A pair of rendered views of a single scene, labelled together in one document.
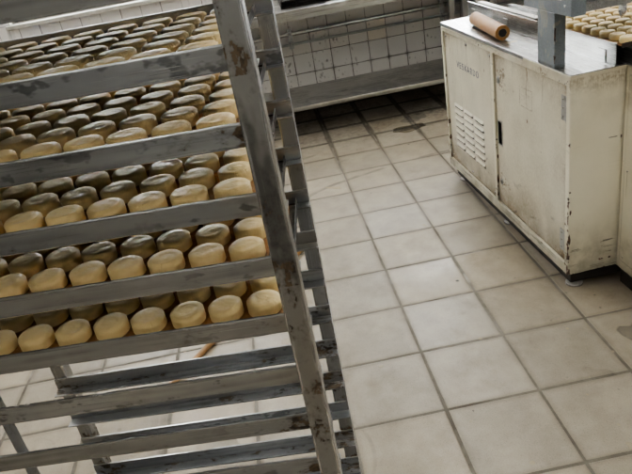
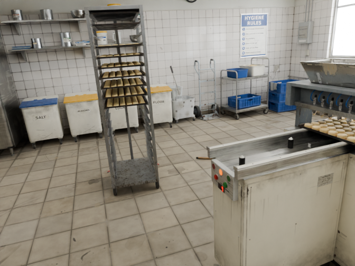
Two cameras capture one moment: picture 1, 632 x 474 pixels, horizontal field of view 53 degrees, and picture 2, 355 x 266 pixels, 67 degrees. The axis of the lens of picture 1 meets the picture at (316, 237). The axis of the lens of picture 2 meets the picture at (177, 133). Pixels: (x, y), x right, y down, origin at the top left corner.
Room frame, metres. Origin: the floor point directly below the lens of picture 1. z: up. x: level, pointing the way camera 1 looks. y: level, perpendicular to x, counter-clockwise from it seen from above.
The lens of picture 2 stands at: (0.74, -2.49, 1.47)
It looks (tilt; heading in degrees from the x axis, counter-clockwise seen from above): 18 degrees down; 75
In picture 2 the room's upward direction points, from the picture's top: 4 degrees counter-clockwise
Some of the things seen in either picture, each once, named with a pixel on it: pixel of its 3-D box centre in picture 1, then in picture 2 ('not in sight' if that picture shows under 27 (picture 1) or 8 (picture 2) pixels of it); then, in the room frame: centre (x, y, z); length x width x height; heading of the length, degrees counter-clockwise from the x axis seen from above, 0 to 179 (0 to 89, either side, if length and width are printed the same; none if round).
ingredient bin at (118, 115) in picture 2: not in sight; (121, 111); (1.02, 2.42, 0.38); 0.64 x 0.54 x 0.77; 91
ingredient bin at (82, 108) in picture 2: not in sight; (84, 115); (0.37, 2.40, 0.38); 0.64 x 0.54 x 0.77; 93
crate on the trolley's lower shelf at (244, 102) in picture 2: not in sight; (244, 101); (3.52, 2.38, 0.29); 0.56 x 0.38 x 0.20; 10
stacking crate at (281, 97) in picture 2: not in sight; (285, 95); (4.47, 2.34, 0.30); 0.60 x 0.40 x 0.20; 2
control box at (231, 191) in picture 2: not in sight; (223, 178); (1.30, -1.30, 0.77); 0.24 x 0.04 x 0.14; 94
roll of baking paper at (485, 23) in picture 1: (488, 24); not in sight; (2.82, -0.91, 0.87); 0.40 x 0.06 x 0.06; 178
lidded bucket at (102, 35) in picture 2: not in sight; (100, 38); (0.84, 2.62, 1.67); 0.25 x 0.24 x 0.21; 2
